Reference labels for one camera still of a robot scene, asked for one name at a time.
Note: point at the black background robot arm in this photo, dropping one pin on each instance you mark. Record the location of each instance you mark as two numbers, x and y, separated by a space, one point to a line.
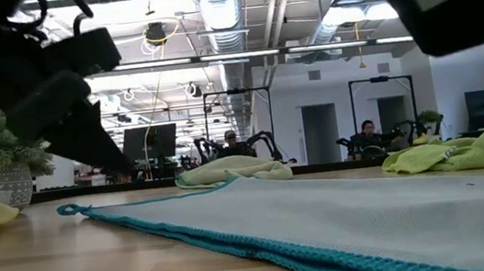
401 132
268 143
204 147

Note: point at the black overhead camera unit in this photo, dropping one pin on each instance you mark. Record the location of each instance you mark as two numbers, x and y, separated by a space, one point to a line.
155 34

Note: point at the black aluminium table frame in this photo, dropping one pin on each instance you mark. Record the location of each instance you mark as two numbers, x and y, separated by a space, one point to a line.
91 190

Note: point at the yellow hanging pendant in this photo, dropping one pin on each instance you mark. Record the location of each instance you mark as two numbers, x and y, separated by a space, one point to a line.
361 64

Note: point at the lime green microfiber towel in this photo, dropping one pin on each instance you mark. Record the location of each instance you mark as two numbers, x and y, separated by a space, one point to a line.
457 157

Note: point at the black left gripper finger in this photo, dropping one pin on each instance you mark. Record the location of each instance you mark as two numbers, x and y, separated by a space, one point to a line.
69 124

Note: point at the small background potted plant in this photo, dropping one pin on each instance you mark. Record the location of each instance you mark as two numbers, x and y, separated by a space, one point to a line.
429 117

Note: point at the light blue microfiber towel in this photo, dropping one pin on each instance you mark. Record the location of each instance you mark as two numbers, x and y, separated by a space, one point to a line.
326 217

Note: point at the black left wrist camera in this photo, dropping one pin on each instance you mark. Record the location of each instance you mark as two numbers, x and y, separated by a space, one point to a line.
84 53

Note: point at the pale green microfiber towel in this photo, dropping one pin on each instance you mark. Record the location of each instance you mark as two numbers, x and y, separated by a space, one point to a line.
227 169

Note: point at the person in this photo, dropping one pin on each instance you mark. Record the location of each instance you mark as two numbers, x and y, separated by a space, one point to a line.
367 131
231 145

